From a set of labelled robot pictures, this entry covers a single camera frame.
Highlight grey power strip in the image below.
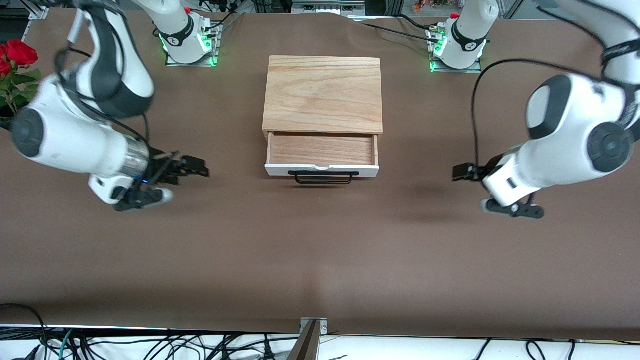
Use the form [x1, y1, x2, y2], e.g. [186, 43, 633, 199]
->
[291, 0, 369, 16]

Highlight black power cable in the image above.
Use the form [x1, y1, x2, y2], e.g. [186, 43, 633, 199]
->
[357, 21, 437, 43]

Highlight green rose leaves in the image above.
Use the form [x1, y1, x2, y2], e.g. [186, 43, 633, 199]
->
[0, 67, 43, 119]

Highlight metal clamp bracket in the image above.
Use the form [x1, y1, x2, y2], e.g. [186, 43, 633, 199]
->
[299, 316, 329, 335]

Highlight wooden drawer with white front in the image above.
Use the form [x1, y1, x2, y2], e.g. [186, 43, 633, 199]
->
[264, 131, 380, 179]

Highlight black camera cable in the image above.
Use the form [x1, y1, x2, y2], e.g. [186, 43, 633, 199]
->
[470, 58, 608, 169]
[54, 45, 151, 146]

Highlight teal cable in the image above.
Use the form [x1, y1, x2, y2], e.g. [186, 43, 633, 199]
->
[56, 329, 76, 360]

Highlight brown table cover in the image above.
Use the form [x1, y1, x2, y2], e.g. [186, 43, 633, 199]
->
[0, 10, 640, 342]

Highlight dark camera mount post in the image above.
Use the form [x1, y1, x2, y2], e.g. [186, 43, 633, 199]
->
[286, 320, 321, 360]

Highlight black floor cable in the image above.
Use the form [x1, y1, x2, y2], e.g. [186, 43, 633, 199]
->
[472, 338, 495, 360]
[524, 339, 548, 360]
[0, 302, 50, 360]

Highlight light wooden drawer cabinet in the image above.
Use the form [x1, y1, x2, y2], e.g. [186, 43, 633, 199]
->
[262, 55, 384, 141]

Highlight black metal drawer handle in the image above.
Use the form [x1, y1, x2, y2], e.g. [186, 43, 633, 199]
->
[288, 170, 360, 186]

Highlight aluminium frame profile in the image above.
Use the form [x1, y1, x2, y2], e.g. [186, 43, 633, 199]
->
[20, 0, 52, 22]

